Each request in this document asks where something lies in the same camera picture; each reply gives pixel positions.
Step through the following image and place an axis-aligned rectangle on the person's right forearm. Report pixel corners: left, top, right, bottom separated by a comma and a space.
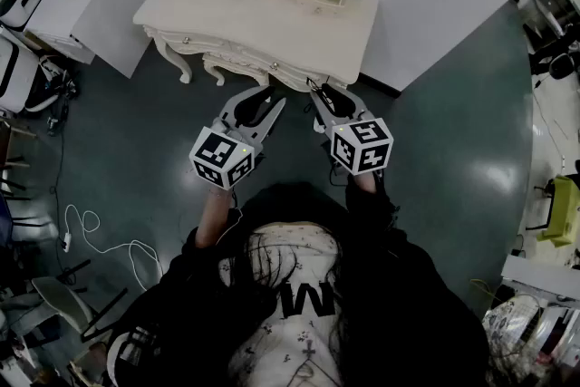
353, 170, 378, 195

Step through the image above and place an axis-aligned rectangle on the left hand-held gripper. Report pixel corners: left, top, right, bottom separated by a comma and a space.
188, 84, 287, 190

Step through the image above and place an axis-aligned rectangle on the white side table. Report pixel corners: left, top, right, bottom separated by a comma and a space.
22, 0, 103, 65

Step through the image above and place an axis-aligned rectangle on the cross pendant necklace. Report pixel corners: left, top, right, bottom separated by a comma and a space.
296, 337, 327, 380

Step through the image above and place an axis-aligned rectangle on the person's left forearm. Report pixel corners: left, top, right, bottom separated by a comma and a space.
194, 188, 237, 248

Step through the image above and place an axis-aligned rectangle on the white cable with plug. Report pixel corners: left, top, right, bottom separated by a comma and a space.
62, 203, 165, 292

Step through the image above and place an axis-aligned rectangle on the thin white gripper cable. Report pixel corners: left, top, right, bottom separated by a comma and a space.
216, 189, 245, 242

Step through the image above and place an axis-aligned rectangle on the cream ornate dressing table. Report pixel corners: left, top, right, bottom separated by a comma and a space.
132, 0, 380, 94

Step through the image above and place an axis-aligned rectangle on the person's white printed shirt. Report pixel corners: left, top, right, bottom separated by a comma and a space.
217, 221, 343, 387

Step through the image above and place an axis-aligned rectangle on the green chair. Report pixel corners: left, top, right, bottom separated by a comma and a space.
536, 175, 580, 248

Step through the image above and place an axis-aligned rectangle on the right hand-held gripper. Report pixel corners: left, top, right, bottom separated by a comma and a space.
309, 82, 394, 176

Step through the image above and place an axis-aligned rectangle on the patterned fabric bag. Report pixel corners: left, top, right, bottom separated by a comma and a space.
481, 297, 546, 380

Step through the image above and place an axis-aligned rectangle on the white plastic chair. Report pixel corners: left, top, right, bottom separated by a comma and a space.
30, 276, 99, 337

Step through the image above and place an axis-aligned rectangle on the person's black jacket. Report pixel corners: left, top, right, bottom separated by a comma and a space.
106, 171, 491, 387

